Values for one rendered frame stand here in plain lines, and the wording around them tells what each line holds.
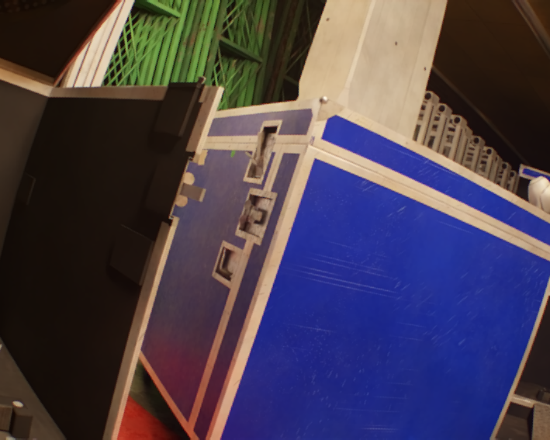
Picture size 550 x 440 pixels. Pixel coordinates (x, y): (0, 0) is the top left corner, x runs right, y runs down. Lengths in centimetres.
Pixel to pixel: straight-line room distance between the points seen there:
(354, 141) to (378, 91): 169
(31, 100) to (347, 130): 100
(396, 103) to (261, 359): 209
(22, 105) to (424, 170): 121
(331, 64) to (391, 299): 171
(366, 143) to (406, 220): 23
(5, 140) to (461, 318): 148
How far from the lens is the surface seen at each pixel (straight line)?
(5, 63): 190
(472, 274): 172
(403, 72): 329
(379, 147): 147
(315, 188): 139
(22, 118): 190
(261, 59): 464
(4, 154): 190
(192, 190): 103
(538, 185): 236
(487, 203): 172
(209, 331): 158
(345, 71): 296
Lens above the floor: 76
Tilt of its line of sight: 1 degrees up
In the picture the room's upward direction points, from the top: 18 degrees clockwise
